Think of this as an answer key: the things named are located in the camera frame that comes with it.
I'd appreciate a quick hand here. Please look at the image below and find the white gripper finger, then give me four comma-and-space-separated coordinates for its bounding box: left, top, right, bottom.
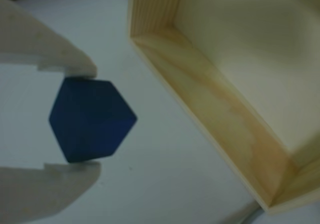
0, 0, 98, 79
0, 161, 102, 224

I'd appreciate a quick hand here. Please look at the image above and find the small blue cube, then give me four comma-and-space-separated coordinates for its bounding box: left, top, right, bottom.
48, 76, 139, 164

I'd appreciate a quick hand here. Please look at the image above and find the light wooden box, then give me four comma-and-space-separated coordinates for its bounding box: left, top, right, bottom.
127, 0, 320, 216

